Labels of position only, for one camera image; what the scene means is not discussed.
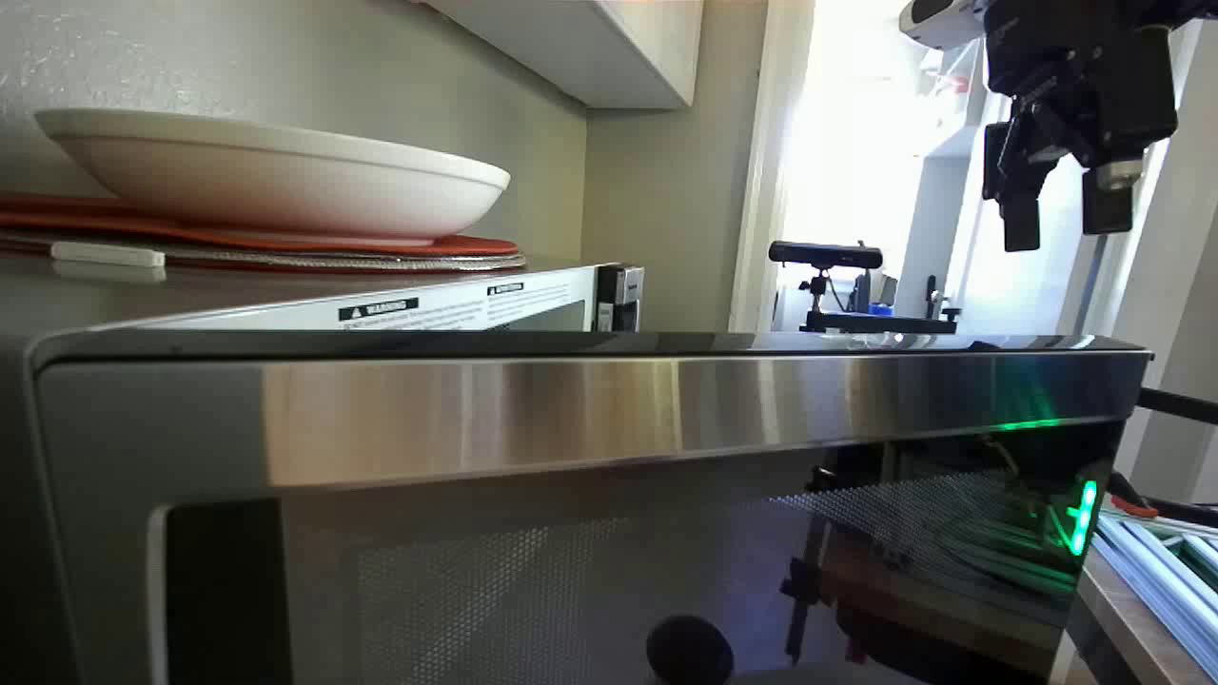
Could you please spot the red flat mat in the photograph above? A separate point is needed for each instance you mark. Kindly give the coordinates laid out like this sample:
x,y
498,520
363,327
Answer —
x,y
253,237

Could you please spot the white wall cabinet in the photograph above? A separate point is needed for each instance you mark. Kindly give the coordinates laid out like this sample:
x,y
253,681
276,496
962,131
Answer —
x,y
597,44

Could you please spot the black camera on mount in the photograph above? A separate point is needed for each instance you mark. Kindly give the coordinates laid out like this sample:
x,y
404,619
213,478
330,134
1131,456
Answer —
x,y
822,251

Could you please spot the stainless steel microwave door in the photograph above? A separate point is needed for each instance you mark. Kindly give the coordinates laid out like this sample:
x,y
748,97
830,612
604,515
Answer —
x,y
507,421

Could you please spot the white shallow bowl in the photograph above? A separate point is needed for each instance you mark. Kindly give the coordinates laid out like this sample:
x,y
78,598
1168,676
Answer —
x,y
281,173

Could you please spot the small white flat block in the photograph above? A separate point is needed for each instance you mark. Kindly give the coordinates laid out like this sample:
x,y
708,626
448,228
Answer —
x,y
108,261

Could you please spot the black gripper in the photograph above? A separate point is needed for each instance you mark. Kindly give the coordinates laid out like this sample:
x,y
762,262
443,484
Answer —
x,y
1090,71

